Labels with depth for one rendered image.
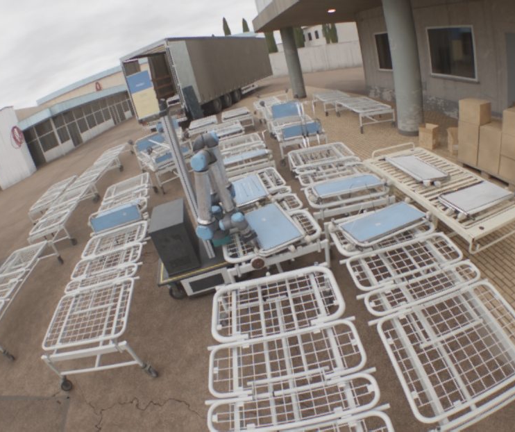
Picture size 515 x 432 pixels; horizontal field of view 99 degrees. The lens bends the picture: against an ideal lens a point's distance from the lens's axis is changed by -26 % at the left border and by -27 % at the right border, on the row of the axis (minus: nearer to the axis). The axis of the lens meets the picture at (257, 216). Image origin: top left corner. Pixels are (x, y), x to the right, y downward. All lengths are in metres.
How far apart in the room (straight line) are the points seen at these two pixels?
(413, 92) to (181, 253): 5.38
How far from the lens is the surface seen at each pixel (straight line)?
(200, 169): 2.18
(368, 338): 2.40
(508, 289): 3.01
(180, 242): 2.72
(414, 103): 6.54
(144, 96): 13.28
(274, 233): 2.59
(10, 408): 3.61
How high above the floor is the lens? 1.96
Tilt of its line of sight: 29 degrees down
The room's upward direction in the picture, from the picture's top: 14 degrees counter-clockwise
